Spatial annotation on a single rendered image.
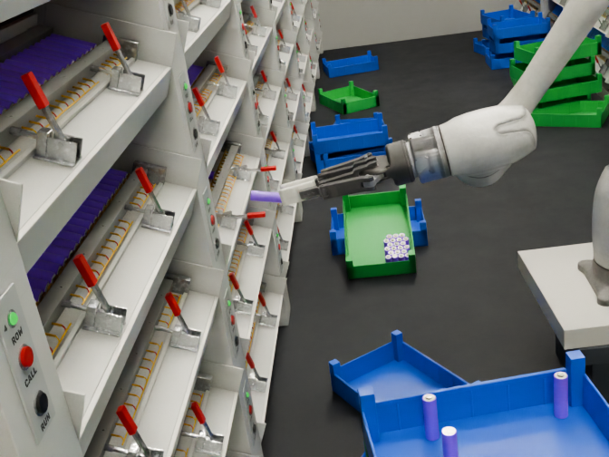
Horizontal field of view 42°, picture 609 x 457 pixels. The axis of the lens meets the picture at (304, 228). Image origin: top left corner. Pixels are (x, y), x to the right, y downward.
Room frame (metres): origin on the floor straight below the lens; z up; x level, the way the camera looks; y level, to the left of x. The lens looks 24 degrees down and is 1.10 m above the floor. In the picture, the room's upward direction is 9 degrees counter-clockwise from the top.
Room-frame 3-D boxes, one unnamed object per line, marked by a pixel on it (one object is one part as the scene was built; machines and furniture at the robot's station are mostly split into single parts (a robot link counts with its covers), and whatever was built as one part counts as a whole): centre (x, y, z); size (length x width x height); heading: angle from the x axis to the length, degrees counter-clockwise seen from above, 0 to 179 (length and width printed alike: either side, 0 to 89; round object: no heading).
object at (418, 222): (2.35, -0.23, 0.04); 0.30 x 0.20 x 0.08; 84
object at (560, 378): (0.85, -0.30, 0.44); 0.02 x 0.02 x 0.06
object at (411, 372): (1.47, -0.17, 0.04); 0.30 x 0.20 x 0.08; 28
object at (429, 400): (0.84, -0.13, 0.44); 0.02 x 0.02 x 0.06
